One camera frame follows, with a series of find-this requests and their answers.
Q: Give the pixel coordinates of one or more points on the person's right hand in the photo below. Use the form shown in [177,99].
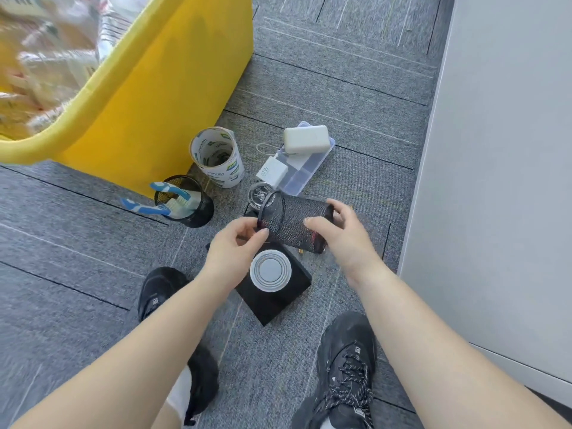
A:
[353,245]

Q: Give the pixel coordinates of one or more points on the person's left hand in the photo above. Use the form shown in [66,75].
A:
[232,259]

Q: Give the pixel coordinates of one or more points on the black mesh pen holder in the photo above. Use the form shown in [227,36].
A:
[203,216]
[290,218]

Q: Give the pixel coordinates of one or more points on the black notebook white circle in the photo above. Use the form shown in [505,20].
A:
[268,308]

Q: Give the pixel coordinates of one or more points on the small clear round jar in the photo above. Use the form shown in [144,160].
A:
[259,194]

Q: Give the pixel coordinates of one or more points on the clear tape roll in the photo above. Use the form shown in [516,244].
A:
[234,167]
[232,180]

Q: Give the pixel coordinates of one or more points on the clear compartment box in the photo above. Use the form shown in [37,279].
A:
[304,174]

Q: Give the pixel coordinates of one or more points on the blue white toothbrush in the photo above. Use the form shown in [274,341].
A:
[170,188]
[143,209]

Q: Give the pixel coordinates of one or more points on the white charger cube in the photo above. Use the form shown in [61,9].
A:
[271,171]

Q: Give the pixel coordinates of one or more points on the white power bank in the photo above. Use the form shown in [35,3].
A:
[307,139]

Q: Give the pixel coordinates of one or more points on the white paper tape roll cup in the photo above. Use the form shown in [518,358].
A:
[199,142]

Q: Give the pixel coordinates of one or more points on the yellow plastic bin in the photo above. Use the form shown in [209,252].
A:
[170,107]

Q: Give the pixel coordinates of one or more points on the cluster of discarded bottles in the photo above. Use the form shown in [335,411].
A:
[53,62]

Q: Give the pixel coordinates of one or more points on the person's left forearm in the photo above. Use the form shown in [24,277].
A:
[125,366]

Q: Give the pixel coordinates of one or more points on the person's right forearm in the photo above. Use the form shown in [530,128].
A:
[447,352]

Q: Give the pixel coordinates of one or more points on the person's left black shoe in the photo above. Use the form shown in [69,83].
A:
[158,285]

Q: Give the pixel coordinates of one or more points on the person's black shoe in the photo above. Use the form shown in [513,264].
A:
[158,285]
[348,344]

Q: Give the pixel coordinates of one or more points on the person's right black shoe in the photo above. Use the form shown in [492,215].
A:
[348,344]

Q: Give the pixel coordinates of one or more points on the white sock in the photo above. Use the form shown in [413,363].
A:
[181,393]

